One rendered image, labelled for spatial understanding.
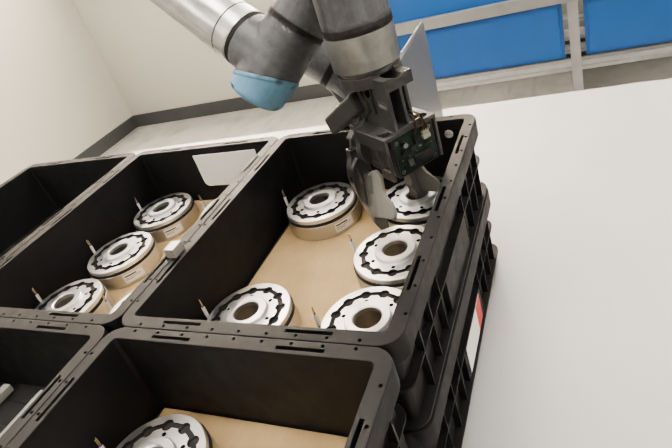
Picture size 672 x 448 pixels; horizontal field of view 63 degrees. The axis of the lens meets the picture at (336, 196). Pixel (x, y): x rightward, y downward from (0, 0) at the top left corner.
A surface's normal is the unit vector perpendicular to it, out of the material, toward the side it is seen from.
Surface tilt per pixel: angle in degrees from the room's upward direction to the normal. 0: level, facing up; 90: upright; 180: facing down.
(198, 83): 90
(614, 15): 90
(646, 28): 90
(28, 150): 90
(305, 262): 0
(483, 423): 0
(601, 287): 0
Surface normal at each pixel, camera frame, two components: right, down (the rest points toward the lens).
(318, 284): -0.29, -0.83
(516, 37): -0.32, 0.55
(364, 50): 0.02, 0.49
